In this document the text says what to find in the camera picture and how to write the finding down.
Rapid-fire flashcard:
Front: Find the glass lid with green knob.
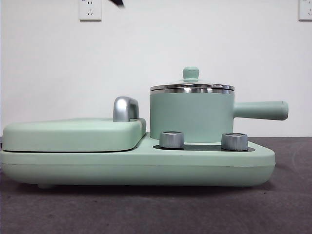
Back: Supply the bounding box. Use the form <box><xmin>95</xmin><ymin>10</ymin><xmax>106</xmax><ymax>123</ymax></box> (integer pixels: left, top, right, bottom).
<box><xmin>150</xmin><ymin>66</ymin><xmax>235</xmax><ymax>90</ymax></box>

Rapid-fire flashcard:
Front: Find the mint green griddle cover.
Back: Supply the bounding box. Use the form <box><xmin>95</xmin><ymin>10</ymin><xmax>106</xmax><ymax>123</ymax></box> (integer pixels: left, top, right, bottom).
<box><xmin>1</xmin><ymin>117</ymin><xmax>147</xmax><ymax>153</ymax></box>

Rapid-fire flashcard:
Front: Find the silver control knob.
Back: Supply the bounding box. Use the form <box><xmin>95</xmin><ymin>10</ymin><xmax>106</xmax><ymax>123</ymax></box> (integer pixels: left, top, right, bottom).
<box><xmin>158</xmin><ymin>131</ymin><xmax>185</xmax><ymax>149</ymax></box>
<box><xmin>221</xmin><ymin>132</ymin><xmax>249</xmax><ymax>151</ymax></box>

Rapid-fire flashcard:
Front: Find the mint green cooker base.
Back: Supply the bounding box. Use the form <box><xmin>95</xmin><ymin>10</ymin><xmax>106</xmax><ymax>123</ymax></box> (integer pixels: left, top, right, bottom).
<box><xmin>0</xmin><ymin>133</ymin><xmax>276</xmax><ymax>190</ymax></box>

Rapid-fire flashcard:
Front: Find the white wall socket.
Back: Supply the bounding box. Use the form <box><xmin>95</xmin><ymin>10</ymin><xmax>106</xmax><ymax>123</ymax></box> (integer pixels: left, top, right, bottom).
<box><xmin>298</xmin><ymin>0</ymin><xmax>312</xmax><ymax>21</ymax></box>
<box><xmin>78</xmin><ymin>0</ymin><xmax>102</xmax><ymax>21</ymax></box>

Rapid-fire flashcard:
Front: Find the silver griddle cover handle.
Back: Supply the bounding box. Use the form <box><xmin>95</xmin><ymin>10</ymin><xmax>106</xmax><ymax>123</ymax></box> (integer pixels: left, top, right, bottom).
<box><xmin>113</xmin><ymin>96</ymin><xmax>140</xmax><ymax>122</ymax></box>

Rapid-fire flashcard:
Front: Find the mint green pot with handle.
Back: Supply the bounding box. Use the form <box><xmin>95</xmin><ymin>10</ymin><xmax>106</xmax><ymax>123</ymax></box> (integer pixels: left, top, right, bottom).
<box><xmin>149</xmin><ymin>87</ymin><xmax>290</xmax><ymax>144</ymax></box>

